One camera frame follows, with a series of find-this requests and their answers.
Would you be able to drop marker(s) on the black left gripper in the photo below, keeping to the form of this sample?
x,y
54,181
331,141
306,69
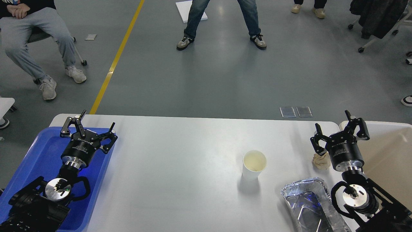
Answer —
x,y
82,146

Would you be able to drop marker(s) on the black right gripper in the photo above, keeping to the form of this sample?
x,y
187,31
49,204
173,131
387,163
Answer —
x,y
342,146

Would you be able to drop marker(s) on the white paper cup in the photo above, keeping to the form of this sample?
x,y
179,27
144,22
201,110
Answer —
x,y
254,162

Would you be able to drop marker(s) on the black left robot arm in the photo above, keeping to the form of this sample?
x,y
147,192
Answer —
x,y
56,186

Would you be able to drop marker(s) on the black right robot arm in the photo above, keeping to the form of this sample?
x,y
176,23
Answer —
x,y
358,197

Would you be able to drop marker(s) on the crumpled beige paper ball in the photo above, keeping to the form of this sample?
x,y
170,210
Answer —
x,y
321,162

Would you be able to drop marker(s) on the blue plastic tray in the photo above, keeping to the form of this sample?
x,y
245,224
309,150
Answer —
x,y
44,159

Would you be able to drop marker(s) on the beige plastic bin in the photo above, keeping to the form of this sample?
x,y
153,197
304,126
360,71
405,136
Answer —
x,y
388,158

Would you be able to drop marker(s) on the right clear floor plate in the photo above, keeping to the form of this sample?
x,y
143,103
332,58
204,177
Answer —
x,y
304,112

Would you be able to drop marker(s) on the clear floor plate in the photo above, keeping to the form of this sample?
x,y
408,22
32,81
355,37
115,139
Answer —
x,y
287,112
304,112

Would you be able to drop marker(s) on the left clear floor plate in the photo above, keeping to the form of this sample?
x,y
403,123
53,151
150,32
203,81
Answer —
x,y
287,112

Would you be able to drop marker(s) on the aluminium foil tray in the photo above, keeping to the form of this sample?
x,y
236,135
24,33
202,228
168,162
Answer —
x,y
310,207

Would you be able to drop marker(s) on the white side table corner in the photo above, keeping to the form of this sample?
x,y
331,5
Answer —
x,y
5,104

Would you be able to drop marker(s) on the small paper on floor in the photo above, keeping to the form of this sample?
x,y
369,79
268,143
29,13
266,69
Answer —
x,y
90,37

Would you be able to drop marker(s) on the grey office chair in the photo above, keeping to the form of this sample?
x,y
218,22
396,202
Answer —
x,y
45,38

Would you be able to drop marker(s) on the office chair with coat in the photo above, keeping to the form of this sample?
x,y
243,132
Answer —
x,y
379,17

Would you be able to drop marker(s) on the seated person grey trousers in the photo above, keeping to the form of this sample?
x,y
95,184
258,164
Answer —
x,y
24,21

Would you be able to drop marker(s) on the white board on floor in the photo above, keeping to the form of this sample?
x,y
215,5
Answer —
x,y
183,9

